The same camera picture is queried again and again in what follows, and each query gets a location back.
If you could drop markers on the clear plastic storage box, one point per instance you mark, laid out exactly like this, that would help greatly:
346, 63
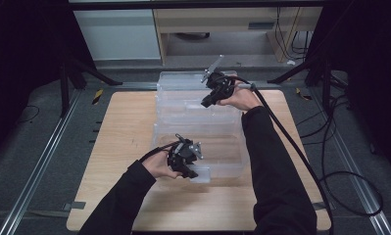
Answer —
222, 153
180, 80
183, 111

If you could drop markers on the white cabinet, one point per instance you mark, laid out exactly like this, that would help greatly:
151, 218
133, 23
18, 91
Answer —
118, 32

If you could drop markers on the metal floor rail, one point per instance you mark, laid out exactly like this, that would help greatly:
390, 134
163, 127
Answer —
36, 173
356, 182

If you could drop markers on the black curtain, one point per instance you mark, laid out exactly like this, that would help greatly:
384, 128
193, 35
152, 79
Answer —
372, 65
20, 65

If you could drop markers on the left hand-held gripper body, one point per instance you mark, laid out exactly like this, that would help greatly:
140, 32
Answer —
181, 156

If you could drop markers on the person's right hand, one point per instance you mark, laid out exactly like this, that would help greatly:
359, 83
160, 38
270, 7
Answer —
245, 99

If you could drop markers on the black yellow tape strip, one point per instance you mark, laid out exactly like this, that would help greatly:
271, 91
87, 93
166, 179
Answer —
303, 94
97, 96

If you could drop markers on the person's left hand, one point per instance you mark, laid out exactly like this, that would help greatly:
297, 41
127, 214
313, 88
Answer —
158, 164

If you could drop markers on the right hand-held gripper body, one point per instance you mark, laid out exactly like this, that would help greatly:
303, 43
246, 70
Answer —
220, 86

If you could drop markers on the wooden desk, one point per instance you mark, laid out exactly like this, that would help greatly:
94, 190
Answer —
216, 18

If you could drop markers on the black stand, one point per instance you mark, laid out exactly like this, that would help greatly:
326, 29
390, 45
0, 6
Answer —
65, 84
325, 78

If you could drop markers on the grey tape patch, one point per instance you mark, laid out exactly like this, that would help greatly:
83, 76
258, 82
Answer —
74, 205

